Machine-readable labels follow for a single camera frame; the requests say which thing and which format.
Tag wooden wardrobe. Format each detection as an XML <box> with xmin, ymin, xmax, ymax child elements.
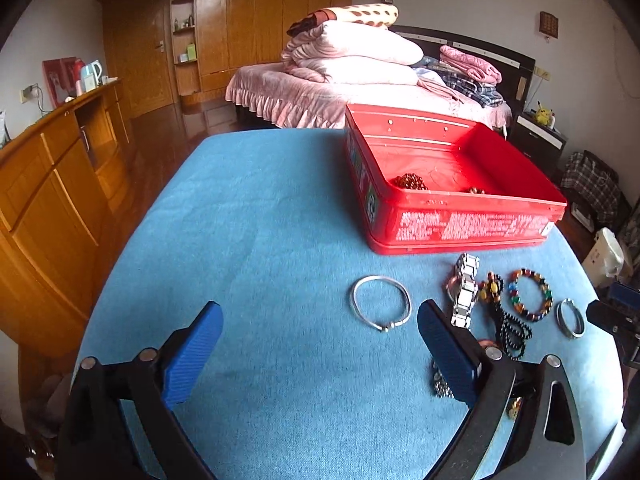
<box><xmin>92</xmin><ymin>0</ymin><xmax>353</xmax><ymax>111</ymax></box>

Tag silver metal watch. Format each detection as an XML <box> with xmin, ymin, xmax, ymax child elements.
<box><xmin>450</xmin><ymin>253</ymin><xmax>481</xmax><ymax>330</ymax></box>

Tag pink draped garment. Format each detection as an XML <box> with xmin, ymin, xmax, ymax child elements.
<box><xmin>417</xmin><ymin>77</ymin><xmax>456</xmax><ymax>100</ymax></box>

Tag white appliance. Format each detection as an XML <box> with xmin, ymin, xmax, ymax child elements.
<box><xmin>580</xmin><ymin>227</ymin><xmax>626</xmax><ymax>288</ymax></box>

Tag dark nightstand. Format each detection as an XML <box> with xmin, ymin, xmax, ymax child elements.
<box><xmin>512</xmin><ymin>110</ymin><xmax>568</xmax><ymax>181</ymax></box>

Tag pink folded duvet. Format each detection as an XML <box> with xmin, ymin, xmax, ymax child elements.
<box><xmin>290</xmin><ymin>55</ymin><xmax>418</xmax><ymax>86</ymax></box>
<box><xmin>285</xmin><ymin>22</ymin><xmax>425</xmax><ymax>68</ymax></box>

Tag red picture frame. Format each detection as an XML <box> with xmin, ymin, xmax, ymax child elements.
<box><xmin>42</xmin><ymin>57</ymin><xmax>81</xmax><ymax>108</ymax></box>

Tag plaid bag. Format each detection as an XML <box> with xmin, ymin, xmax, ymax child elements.
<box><xmin>560</xmin><ymin>150</ymin><xmax>621</xmax><ymax>226</ymax></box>

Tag small folded pink blanket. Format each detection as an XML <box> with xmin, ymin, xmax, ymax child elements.
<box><xmin>439</xmin><ymin>45</ymin><xmax>502</xmax><ymax>85</ymax></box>

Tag wooden sideboard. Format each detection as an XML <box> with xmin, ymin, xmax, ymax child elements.
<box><xmin>0</xmin><ymin>80</ymin><xmax>138</xmax><ymax>356</ymax></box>

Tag dark brown bead bracelet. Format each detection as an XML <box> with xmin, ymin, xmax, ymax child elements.
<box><xmin>391</xmin><ymin>173</ymin><xmax>430</xmax><ymax>192</ymax></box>

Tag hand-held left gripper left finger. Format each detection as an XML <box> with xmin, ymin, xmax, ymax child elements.
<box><xmin>60</xmin><ymin>301</ymin><xmax>224</xmax><ymax>480</ymax></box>

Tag wooden door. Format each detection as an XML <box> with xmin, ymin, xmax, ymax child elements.
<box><xmin>105</xmin><ymin>0</ymin><xmax>176</xmax><ymax>118</ymax></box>

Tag small silver ring bangle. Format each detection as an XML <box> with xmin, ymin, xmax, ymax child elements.
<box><xmin>556</xmin><ymin>298</ymin><xmax>587</xmax><ymax>340</ymax></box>

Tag cream brown spotted blanket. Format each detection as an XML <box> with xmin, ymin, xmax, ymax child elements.
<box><xmin>287</xmin><ymin>4</ymin><xmax>400</xmax><ymax>38</ymax></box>

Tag thin silver bangle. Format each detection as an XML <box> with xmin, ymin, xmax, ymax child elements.
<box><xmin>350</xmin><ymin>276</ymin><xmax>412</xmax><ymax>333</ymax></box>

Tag rose gold bracelet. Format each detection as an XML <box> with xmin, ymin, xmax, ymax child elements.
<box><xmin>442</xmin><ymin>272</ymin><xmax>463</xmax><ymax>306</ymax></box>

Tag folded plaid clothes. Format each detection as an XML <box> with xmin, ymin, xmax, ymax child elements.
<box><xmin>440</xmin><ymin>67</ymin><xmax>503</xmax><ymax>107</ymax></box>

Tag white bathroom scale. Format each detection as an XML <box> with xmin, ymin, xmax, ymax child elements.
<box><xmin>570</xmin><ymin>202</ymin><xmax>596</xmax><ymax>226</ymax></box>

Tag bed with pink bedspread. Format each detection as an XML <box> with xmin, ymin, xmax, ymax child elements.
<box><xmin>225</xmin><ymin>62</ymin><xmax>515</xmax><ymax>133</ymax></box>

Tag light blue kettle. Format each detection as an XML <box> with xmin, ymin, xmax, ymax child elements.
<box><xmin>80</xmin><ymin>60</ymin><xmax>104</xmax><ymax>92</ymax></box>

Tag multicolour bead bracelet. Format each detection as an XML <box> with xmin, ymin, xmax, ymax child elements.
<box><xmin>507</xmin><ymin>268</ymin><xmax>555</xmax><ymax>323</ymax></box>

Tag dark wooden headboard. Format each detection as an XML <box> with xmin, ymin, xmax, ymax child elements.
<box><xmin>390</xmin><ymin>25</ymin><xmax>536</xmax><ymax>106</ymax></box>

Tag amber and black bead necklace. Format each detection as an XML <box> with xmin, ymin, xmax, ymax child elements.
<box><xmin>477</xmin><ymin>271</ymin><xmax>535</xmax><ymax>360</ymax></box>

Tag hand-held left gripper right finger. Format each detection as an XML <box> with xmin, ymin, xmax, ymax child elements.
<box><xmin>416</xmin><ymin>299</ymin><xmax>586</xmax><ymax>480</ymax></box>

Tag silver chain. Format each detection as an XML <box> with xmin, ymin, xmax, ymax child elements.
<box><xmin>430</xmin><ymin>360</ymin><xmax>456</xmax><ymax>401</ymax></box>

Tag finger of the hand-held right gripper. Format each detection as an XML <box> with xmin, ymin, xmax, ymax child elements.
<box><xmin>611</xmin><ymin>280</ymin><xmax>640</xmax><ymax>311</ymax></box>
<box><xmin>586</xmin><ymin>300</ymin><xmax>640</xmax><ymax>341</ymax></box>

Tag red tin box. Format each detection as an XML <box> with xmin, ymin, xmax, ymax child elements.
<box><xmin>344</xmin><ymin>104</ymin><xmax>568</xmax><ymax>256</ymax></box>

